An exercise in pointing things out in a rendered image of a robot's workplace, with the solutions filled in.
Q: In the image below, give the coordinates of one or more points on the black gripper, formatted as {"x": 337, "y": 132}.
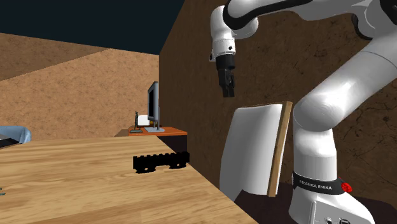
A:
{"x": 225, "y": 63}

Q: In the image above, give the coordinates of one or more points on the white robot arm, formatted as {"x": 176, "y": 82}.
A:
{"x": 322, "y": 111}

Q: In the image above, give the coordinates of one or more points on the orange desk with monitor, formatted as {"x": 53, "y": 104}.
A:
{"x": 173, "y": 131}

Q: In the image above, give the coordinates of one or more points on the white board with wooden edge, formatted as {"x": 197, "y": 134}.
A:
{"x": 248, "y": 149}

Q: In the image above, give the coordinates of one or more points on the black toy train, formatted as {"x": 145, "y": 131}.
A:
{"x": 155, "y": 161}

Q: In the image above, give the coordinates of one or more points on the dark robot stand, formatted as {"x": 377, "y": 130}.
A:
{"x": 266, "y": 209}

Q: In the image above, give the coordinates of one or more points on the flat dark grey object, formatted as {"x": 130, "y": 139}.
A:
{"x": 6, "y": 142}

